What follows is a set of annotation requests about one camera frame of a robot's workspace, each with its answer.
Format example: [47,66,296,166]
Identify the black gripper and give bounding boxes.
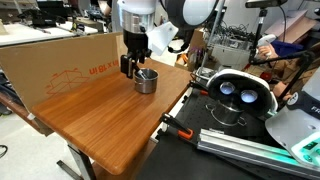
[119,29,153,80]

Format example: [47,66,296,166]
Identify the white VR controller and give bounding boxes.
[256,33,278,48]

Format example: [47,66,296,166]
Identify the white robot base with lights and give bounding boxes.
[264,66,320,170]

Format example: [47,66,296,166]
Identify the small steel pot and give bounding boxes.
[133,67,160,95]

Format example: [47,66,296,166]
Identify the person's hand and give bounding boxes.
[258,43,278,60]

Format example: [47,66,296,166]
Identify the open cardboard box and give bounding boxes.
[173,52,198,72]

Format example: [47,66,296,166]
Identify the brown cardboard box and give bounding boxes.
[188,27,208,51]

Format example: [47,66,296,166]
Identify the black orange clamp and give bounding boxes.
[189,79,210,98]
[159,112,195,141]

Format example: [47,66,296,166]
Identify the black perforated breadboard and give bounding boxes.
[136,87,320,180]

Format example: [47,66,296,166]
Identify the slanted metal pole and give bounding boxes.
[197,0,228,80]

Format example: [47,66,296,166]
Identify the cardboard box with red print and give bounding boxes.
[0,31,130,113]

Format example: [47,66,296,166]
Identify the grey equipment case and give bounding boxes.
[211,43,251,71]

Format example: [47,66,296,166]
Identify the black equipment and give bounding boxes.
[17,7,73,30]

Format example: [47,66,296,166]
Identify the metal table leg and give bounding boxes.
[55,142,98,180]

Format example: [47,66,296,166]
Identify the white VR headset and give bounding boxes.
[205,68,279,118]

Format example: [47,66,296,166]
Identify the white table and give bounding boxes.
[0,20,101,48]

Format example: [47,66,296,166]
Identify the person in brown jacket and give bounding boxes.
[246,39,320,102]

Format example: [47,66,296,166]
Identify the pinkish cardboard sheet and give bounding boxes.
[264,9,318,45]

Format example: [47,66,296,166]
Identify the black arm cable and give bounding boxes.
[159,0,201,55]

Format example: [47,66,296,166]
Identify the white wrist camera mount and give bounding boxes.
[146,21,180,57]

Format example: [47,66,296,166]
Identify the steel pot with wire handles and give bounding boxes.
[205,99,249,128]

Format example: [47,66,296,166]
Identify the aluminium rail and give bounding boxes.
[196,127,320,180]

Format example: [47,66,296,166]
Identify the black camera stand pole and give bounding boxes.
[248,8,269,66]

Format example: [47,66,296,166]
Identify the black camera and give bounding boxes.
[245,0,289,10]

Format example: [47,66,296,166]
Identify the black floor cable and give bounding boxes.
[0,144,9,160]

